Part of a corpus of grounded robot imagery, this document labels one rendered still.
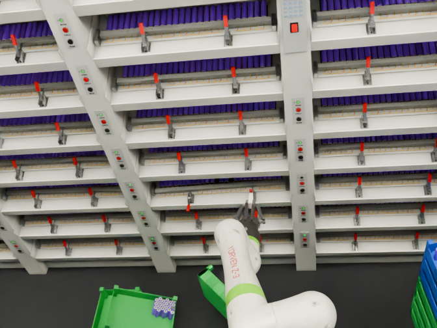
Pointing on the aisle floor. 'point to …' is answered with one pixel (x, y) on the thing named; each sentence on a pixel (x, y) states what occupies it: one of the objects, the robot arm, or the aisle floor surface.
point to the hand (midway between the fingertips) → (250, 200)
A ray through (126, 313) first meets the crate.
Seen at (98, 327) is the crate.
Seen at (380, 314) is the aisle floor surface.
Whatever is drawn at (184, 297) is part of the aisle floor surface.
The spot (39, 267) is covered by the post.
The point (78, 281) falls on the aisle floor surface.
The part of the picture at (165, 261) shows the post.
